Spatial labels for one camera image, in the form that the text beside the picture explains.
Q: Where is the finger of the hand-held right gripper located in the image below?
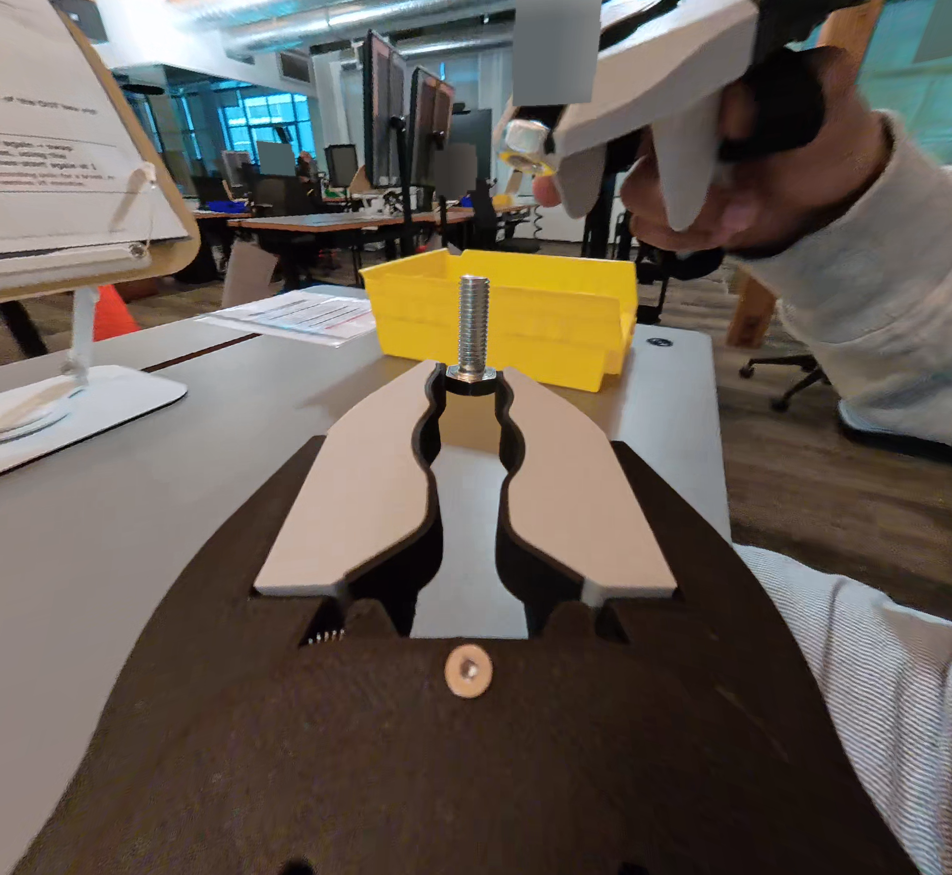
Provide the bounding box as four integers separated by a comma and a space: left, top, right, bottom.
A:
554, 0, 823, 232
559, 144, 609, 219

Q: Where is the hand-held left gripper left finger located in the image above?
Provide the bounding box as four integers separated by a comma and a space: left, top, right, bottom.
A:
253, 360, 447, 635

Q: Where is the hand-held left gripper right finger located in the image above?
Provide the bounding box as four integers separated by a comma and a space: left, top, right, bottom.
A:
494, 368, 679, 638

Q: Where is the steel hex nut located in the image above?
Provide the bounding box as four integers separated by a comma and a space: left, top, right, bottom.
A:
500, 118, 555, 177

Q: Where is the yellow plastic bin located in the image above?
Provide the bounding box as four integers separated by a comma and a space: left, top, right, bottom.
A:
359, 249, 639, 394

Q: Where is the steel hex bolt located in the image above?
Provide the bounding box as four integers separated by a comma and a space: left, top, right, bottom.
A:
445, 274, 498, 383

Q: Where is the person's right forearm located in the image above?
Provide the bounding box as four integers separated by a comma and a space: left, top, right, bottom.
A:
732, 112, 952, 459

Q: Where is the person's left forearm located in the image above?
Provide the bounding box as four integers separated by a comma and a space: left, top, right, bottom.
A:
732, 544, 952, 875

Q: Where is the grey desk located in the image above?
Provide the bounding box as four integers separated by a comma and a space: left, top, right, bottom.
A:
0, 286, 733, 861

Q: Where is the long wood-edged office desk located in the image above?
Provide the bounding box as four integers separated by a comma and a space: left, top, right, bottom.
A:
227, 204, 536, 273

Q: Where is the person's right hand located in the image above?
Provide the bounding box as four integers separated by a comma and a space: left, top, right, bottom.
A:
619, 60, 873, 260

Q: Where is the black flat monitor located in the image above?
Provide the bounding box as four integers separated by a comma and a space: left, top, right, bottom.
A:
450, 109, 493, 180

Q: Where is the dark computer monitor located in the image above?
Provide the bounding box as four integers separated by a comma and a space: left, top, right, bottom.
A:
408, 65, 456, 189
362, 29, 409, 189

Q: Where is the laminated paper sheet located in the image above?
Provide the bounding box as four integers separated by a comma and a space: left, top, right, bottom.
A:
197, 289, 379, 349

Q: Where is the black office chair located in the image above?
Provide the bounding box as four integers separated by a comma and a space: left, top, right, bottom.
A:
740, 354, 830, 415

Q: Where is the orange traffic cone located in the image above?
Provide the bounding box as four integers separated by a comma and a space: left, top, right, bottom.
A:
93, 285, 142, 342

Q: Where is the printed instruction sheet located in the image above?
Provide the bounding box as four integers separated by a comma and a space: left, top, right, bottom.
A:
0, 0, 190, 258

